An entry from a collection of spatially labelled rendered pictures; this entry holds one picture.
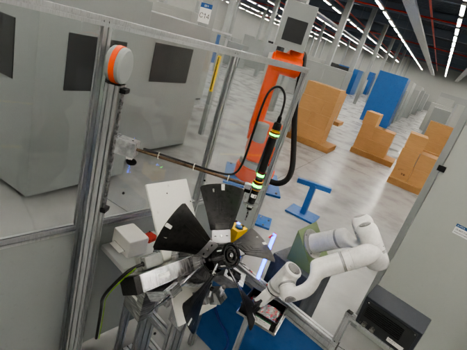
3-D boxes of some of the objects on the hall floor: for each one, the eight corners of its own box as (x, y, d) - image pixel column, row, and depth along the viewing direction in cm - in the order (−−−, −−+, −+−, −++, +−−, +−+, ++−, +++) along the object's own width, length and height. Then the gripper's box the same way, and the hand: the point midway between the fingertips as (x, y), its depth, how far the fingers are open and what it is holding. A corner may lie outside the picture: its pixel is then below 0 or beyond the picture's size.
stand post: (124, 379, 222) (160, 226, 181) (136, 372, 229) (174, 222, 188) (127, 385, 220) (166, 230, 179) (140, 377, 227) (179, 226, 185)
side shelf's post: (112, 352, 237) (134, 251, 208) (118, 349, 240) (140, 249, 211) (116, 356, 235) (138, 255, 206) (121, 353, 238) (144, 253, 209)
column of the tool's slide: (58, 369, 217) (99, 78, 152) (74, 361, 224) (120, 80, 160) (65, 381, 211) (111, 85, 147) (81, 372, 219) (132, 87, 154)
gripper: (271, 301, 156) (250, 321, 165) (289, 289, 167) (269, 310, 176) (260, 287, 159) (240, 308, 168) (279, 276, 170) (259, 297, 179)
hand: (257, 307), depth 171 cm, fingers closed
